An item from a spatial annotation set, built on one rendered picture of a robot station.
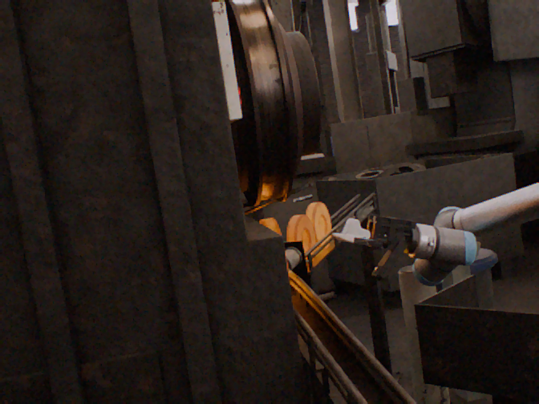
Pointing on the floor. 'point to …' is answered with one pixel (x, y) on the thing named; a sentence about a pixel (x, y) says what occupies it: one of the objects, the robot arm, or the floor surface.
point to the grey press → (478, 78)
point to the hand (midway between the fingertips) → (337, 237)
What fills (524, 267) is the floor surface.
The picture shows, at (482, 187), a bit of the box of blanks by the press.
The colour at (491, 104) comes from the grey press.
